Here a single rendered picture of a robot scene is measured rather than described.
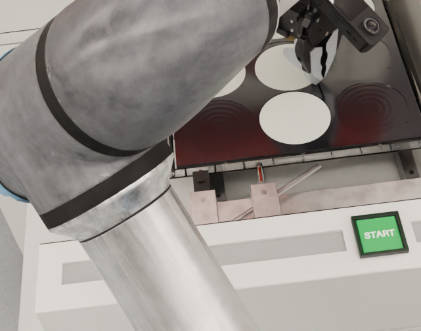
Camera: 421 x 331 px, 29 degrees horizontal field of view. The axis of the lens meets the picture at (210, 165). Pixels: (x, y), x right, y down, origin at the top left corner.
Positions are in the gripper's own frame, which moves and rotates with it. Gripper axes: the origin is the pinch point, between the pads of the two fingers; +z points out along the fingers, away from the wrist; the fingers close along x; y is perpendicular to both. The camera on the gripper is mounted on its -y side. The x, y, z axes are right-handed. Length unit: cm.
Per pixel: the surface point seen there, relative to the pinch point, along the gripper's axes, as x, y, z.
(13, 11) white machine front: 17, 51, 2
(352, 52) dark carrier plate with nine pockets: -8.3, 0.6, 1.4
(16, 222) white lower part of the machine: 29, 61, 60
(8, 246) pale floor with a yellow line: 27, 81, 91
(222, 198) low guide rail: 21.7, -0.1, 6.3
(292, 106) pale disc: 5.7, 0.5, 1.3
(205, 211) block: 27.6, -3.2, 0.5
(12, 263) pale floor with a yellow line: 29, 76, 91
